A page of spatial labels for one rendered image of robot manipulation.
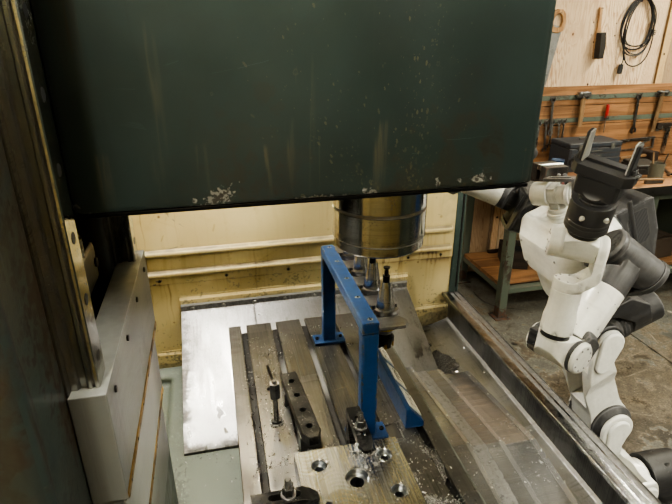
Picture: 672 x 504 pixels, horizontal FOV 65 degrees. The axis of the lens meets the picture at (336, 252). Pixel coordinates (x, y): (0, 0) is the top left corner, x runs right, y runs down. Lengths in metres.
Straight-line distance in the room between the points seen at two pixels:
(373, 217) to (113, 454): 0.49
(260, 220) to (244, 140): 1.25
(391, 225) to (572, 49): 3.59
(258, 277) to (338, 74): 1.40
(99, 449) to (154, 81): 0.47
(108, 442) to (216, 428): 1.06
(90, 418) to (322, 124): 0.48
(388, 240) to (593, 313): 0.67
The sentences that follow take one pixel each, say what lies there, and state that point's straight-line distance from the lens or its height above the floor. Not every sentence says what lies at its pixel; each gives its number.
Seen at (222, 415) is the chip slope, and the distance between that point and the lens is 1.84.
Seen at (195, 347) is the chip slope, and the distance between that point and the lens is 1.98.
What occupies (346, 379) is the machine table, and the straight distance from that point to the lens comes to 1.57.
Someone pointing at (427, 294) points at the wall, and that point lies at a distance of 2.26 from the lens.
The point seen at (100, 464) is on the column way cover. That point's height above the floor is 1.31.
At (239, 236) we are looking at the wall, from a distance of 1.96.
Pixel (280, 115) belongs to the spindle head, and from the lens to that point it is 0.71.
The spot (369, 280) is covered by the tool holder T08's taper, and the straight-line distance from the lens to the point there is 1.33.
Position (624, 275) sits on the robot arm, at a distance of 1.41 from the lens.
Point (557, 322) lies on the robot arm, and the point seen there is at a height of 1.23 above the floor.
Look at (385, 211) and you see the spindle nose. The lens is 0.83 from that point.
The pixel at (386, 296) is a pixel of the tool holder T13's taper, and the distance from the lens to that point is 1.23.
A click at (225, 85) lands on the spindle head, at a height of 1.77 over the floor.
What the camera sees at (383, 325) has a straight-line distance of 1.21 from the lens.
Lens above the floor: 1.84
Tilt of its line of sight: 23 degrees down
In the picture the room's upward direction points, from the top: straight up
